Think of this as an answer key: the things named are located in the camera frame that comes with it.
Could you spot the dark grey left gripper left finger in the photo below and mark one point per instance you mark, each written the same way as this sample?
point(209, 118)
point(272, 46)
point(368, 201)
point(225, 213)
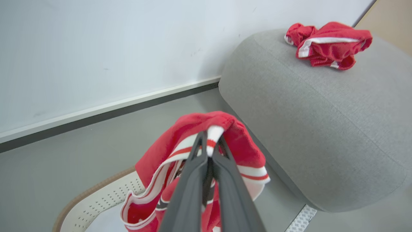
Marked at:
point(190, 193)

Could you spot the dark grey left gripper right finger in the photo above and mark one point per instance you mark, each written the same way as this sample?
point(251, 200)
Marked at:
point(233, 199)

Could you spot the red jersey with white stripes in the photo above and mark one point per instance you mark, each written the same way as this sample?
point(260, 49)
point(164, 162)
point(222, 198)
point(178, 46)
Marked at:
point(193, 129)

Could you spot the red shorts with white trim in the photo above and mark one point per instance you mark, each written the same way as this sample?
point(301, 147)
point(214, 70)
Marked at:
point(328, 48)

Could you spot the cream perforated plastic laundry basket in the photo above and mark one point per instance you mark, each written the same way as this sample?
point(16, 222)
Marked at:
point(99, 199)

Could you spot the perforated metal floor strip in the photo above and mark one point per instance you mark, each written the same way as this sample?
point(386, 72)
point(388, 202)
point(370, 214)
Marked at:
point(301, 219)

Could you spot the grey fabric sofa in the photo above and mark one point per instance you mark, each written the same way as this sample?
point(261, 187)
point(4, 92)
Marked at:
point(322, 129)

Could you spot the beige partition panel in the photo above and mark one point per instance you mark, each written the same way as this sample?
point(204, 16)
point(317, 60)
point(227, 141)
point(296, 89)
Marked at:
point(389, 22)

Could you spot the white and black wall baseboard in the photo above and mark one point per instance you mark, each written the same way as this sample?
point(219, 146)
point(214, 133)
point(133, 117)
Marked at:
point(96, 112)

